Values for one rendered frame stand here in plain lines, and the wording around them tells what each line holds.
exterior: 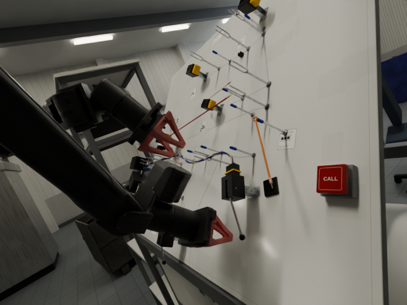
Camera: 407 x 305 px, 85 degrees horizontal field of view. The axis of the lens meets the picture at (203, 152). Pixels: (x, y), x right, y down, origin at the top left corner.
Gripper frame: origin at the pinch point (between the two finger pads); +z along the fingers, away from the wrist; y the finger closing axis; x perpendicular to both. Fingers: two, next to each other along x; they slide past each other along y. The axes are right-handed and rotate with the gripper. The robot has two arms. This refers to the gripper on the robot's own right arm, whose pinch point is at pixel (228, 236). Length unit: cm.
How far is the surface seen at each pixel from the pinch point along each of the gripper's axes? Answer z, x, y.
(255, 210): 7.9, -8.2, 0.0
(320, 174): 4.2, -10.5, -19.9
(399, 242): 44.2, -7.9, -15.5
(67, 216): -21, -126, 890
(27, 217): -82, -44, 447
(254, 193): 6.4, -12.1, -0.8
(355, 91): 5.2, -25.9, -28.3
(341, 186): 4.7, -7.5, -22.9
